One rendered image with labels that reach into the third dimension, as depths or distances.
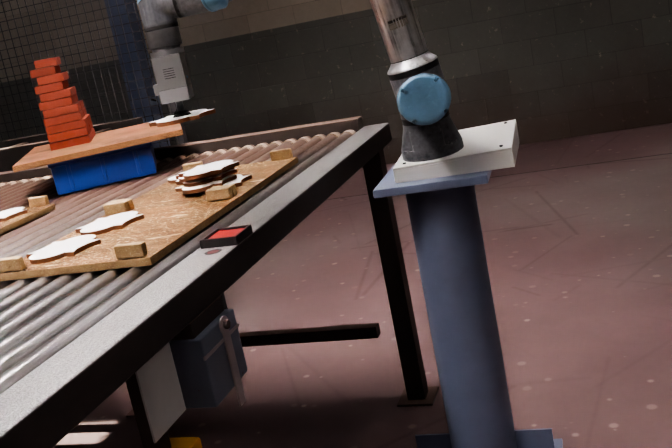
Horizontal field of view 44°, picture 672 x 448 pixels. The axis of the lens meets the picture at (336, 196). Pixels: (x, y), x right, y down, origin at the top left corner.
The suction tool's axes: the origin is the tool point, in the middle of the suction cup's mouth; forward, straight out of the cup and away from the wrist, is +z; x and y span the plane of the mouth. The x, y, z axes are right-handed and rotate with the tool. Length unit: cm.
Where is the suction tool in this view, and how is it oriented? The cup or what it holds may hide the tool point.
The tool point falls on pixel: (183, 120)
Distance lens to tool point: 193.0
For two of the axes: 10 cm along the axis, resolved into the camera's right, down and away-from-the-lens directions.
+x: 9.8, -2.0, 0.1
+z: 1.9, 9.6, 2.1
